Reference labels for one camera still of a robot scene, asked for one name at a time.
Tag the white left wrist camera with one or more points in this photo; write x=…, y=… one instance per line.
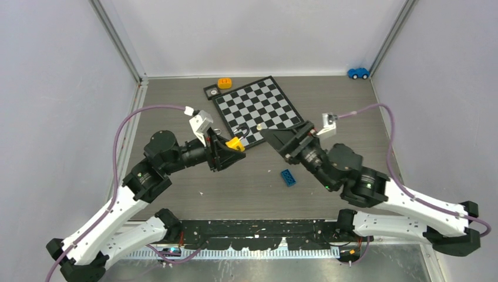
x=200, y=122

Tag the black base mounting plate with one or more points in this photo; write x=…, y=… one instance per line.
x=259, y=235

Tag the black white chessboard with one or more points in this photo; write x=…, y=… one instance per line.
x=261, y=102

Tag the orange toy block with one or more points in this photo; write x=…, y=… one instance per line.
x=224, y=83

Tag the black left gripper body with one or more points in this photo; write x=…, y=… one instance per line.
x=212, y=151

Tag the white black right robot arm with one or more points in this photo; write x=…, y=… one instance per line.
x=379, y=206

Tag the small black square tray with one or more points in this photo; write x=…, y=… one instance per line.
x=211, y=91

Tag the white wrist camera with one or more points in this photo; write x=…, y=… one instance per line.
x=329, y=126
x=200, y=122

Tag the blue toy car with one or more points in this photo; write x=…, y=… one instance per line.
x=356, y=73

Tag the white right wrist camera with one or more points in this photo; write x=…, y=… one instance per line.
x=329, y=126

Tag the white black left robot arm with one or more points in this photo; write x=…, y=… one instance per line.
x=91, y=251

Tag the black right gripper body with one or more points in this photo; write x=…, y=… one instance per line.
x=302, y=134

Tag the blue toy brick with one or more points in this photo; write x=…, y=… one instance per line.
x=288, y=178

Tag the yellow padlock black shackle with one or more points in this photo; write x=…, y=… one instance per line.
x=236, y=142

